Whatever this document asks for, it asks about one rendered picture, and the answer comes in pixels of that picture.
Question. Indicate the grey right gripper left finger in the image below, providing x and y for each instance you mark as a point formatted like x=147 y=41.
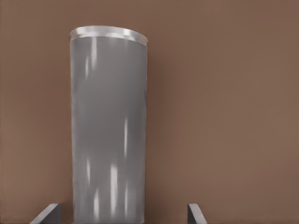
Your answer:
x=47 y=214

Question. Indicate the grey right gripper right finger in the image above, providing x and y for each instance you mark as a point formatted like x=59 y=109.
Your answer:
x=195 y=214

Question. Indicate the grey translucent tennis ball tube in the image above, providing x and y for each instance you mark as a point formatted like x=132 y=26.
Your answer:
x=108 y=121

